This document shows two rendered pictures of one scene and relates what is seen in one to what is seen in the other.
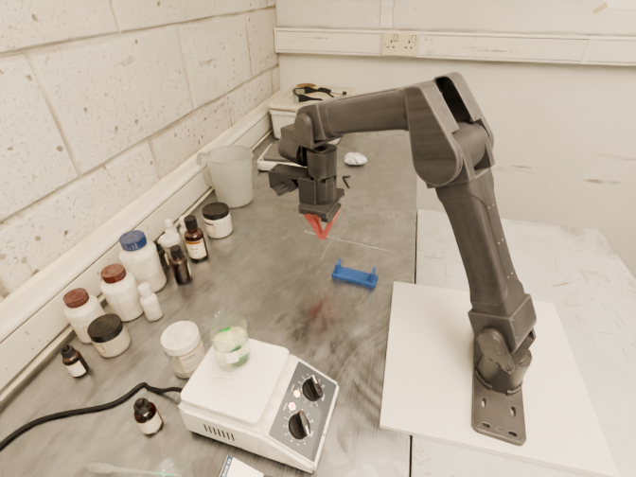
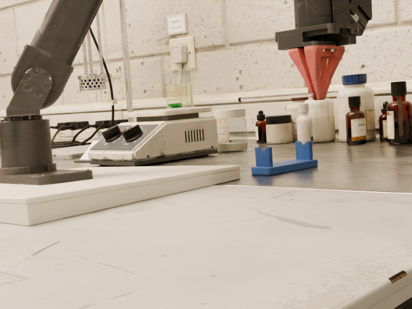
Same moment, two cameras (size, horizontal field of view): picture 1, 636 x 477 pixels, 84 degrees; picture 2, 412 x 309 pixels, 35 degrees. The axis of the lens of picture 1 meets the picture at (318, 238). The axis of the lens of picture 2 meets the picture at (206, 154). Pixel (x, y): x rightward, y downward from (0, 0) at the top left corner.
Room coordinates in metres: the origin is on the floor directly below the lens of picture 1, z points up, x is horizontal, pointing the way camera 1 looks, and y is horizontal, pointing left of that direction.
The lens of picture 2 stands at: (0.91, -0.91, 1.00)
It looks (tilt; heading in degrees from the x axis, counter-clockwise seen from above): 5 degrees down; 118
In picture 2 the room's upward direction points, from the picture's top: 4 degrees counter-clockwise
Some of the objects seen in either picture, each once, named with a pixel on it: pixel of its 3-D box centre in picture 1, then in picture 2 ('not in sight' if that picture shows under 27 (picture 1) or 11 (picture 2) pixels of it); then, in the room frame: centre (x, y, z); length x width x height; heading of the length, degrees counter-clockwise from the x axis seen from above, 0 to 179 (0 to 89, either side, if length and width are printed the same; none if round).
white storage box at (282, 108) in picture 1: (315, 113); not in sight; (1.59, 0.01, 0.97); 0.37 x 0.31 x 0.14; 164
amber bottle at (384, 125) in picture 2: (159, 254); (386, 121); (0.64, 0.36, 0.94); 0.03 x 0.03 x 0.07
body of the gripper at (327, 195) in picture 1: (322, 189); (314, 15); (0.63, -0.01, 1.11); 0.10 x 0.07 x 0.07; 159
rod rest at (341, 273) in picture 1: (355, 272); (284, 157); (0.60, -0.08, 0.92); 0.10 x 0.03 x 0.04; 69
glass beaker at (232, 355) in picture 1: (230, 341); (181, 88); (0.33, 0.13, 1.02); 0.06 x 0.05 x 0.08; 41
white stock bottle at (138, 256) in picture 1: (141, 261); (355, 107); (0.58, 0.37, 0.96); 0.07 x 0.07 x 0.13
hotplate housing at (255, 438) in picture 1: (256, 395); (158, 137); (0.29, 0.09, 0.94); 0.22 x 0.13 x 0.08; 73
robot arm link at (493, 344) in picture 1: (507, 335); (29, 95); (0.34, -0.28, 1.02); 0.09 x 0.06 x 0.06; 133
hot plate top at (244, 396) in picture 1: (238, 373); (167, 112); (0.30, 0.12, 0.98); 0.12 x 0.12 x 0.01; 73
